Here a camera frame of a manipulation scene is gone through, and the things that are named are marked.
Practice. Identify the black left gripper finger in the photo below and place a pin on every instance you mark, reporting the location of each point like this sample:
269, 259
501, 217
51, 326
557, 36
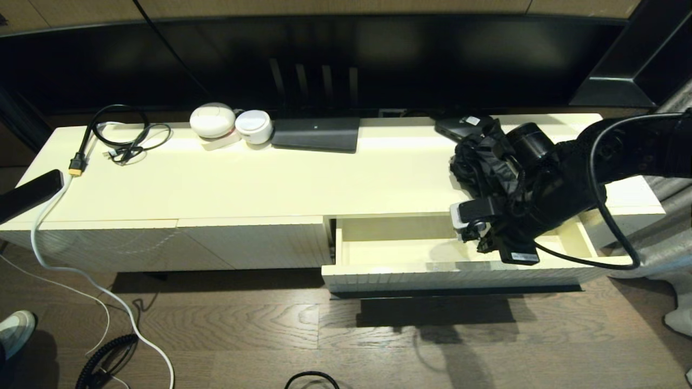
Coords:
32, 189
32, 202

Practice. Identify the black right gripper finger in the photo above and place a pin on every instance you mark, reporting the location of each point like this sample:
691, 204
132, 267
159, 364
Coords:
485, 244
471, 229

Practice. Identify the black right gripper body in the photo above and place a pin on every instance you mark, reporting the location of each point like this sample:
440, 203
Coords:
519, 251

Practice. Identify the black folding umbrella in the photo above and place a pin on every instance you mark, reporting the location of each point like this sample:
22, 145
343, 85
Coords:
481, 156

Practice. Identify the white fluted drawer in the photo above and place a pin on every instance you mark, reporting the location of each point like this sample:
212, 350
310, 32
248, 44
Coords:
389, 275

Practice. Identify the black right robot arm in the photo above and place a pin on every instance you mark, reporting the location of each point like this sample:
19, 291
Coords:
621, 156

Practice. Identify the white tv cabinet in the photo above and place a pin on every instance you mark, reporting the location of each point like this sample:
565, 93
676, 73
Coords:
270, 178

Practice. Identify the small black box with label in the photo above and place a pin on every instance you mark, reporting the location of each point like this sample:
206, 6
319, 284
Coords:
451, 128

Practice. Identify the white fluted cabinet door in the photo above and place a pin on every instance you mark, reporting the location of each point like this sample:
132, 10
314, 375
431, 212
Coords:
140, 248
259, 243

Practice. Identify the white shoe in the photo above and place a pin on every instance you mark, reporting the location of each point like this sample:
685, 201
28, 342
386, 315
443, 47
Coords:
17, 329

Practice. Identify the grey curtain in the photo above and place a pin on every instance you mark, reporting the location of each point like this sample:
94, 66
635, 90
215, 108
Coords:
670, 227

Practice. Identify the white fabric bundle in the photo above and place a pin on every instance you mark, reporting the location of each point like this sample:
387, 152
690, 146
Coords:
680, 324

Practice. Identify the flat black set-top box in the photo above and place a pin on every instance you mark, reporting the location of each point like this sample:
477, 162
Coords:
316, 135

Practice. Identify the large round white device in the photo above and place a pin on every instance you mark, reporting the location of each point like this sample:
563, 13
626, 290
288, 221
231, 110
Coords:
212, 121

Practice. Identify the black flat television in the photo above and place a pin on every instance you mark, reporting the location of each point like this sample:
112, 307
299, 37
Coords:
378, 54

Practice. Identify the small white cylindrical device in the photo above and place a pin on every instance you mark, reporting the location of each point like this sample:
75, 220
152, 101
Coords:
254, 127

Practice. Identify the white black wrist camera box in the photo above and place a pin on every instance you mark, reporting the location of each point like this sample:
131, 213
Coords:
476, 210

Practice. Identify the black angular wall frame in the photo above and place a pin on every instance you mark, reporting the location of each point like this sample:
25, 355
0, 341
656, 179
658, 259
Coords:
616, 92

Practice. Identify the white flat base plate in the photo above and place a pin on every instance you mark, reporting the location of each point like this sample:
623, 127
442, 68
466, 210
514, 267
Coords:
221, 143

